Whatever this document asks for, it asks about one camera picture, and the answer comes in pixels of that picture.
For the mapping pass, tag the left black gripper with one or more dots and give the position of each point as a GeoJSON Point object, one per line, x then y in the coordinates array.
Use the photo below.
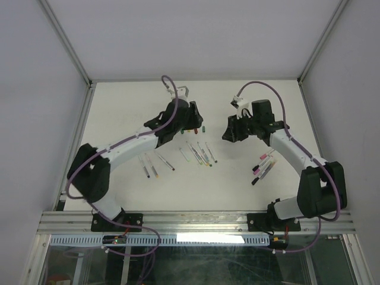
{"type": "Point", "coordinates": [195, 119]}

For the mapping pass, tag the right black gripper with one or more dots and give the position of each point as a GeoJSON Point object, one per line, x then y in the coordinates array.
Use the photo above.
{"type": "Point", "coordinates": [232, 133]}

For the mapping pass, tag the light green cap marker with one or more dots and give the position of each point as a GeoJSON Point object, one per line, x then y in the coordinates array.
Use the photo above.
{"type": "Point", "coordinates": [184, 154]}

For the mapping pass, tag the blue cap marker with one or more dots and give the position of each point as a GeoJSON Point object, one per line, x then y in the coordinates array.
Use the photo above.
{"type": "Point", "coordinates": [143, 166]}

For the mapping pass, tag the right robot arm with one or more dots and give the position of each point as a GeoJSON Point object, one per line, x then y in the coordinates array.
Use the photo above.
{"type": "Point", "coordinates": [322, 186]}

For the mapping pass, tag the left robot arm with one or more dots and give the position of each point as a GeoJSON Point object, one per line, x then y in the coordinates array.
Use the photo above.
{"type": "Point", "coordinates": [90, 171]}

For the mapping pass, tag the pink cap marker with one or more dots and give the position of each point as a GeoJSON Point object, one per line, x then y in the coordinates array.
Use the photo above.
{"type": "Point", "coordinates": [264, 156]}

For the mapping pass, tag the magenta cap marker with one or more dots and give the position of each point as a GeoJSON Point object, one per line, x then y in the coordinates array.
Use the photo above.
{"type": "Point", "coordinates": [259, 167]}

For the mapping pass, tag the black cap marker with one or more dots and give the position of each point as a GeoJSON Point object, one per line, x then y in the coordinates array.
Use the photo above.
{"type": "Point", "coordinates": [263, 171]}

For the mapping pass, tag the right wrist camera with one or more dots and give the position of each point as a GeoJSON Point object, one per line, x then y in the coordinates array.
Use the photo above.
{"type": "Point", "coordinates": [242, 107]}

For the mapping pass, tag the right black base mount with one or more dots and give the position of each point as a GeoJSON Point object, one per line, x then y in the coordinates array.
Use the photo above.
{"type": "Point", "coordinates": [261, 221]}

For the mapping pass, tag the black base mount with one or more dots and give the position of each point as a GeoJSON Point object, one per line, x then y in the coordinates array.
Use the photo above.
{"type": "Point", "coordinates": [261, 221]}
{"type": "Point", "coordinates": [130, 222]}

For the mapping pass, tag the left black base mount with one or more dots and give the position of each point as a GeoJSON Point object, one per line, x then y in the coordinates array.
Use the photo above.
{"type": "Point", "coordinates": [130, 222]}

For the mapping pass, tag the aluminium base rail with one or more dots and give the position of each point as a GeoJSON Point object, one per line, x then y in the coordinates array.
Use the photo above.
{"type": "Point", "coordinates": [168, 222]}

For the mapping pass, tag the white slotted cable duct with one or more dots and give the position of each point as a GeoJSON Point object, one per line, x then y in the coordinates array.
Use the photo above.
{"type": "Point", "coordinates": [179, 239]}

